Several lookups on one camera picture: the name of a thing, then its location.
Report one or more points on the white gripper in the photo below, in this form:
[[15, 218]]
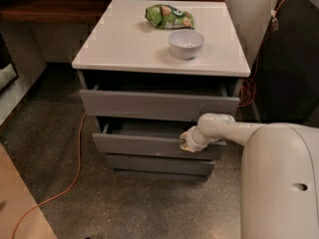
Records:
[[192, 138]]

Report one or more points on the grey drawer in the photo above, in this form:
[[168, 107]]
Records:
[[160, 164], [154, 106], [144, 137]]

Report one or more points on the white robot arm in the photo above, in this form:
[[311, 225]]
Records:
[[279, 174]]

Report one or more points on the grey drawer cabinet white top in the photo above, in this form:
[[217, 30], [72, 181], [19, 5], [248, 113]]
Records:
[[126, 53]]

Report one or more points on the grey bottom drawer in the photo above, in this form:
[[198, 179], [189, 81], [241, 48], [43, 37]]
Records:
[[160, 164]]

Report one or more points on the grey top drawer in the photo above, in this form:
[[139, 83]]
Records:
[[154, 106]]

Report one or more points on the white ceramic bowl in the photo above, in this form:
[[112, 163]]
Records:
[[185, 44]]

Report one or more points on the green snack bag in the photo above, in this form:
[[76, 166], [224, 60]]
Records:
[[166, 17]]

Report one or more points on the dark wooden shelf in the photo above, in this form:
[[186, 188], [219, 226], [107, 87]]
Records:
[[58, 11]]

